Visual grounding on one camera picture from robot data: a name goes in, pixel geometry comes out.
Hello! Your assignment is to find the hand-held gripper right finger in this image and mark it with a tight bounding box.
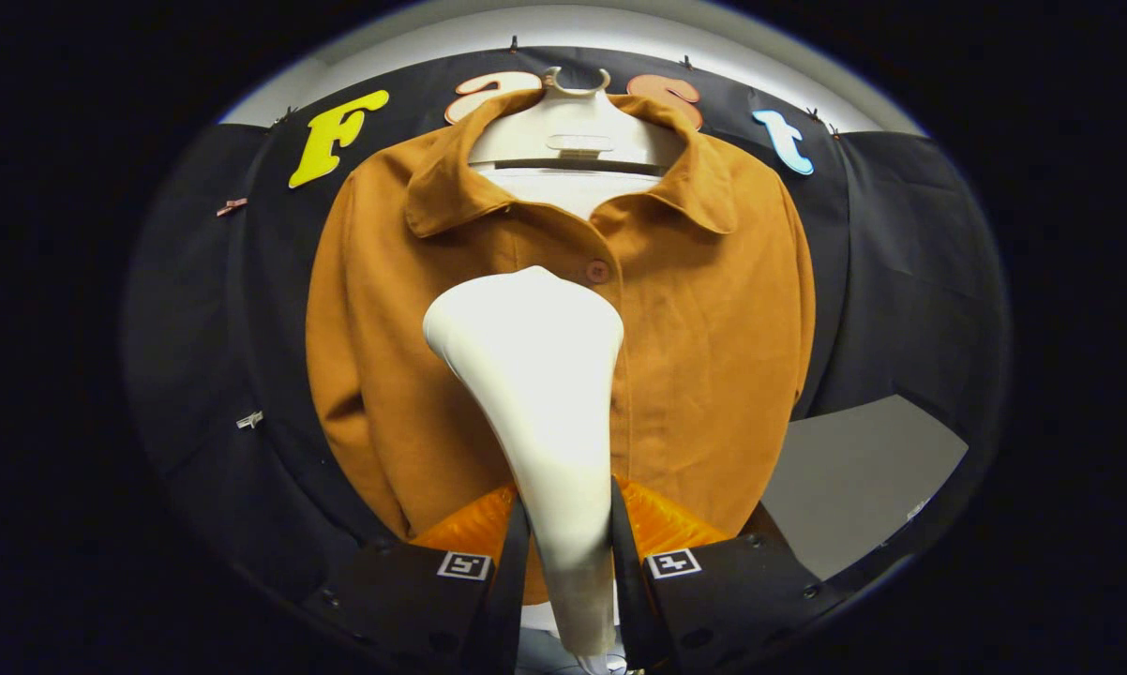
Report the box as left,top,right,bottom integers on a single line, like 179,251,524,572
607,476,848,672

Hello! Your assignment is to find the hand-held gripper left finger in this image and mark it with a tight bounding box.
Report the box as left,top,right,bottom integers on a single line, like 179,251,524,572
306,478,533,674

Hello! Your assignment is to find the white garment steamer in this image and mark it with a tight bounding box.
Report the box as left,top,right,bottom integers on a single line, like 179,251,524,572
423,265,625,657

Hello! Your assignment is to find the brown button-up shirt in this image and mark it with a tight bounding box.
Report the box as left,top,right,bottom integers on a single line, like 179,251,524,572
306,89,818,606

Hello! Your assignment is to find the black backdrop cloth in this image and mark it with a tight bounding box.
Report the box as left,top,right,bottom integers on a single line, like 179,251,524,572
123,45,1013,601

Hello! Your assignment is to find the row of black clips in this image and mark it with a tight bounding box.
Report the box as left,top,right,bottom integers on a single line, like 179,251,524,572
273,36,846,137

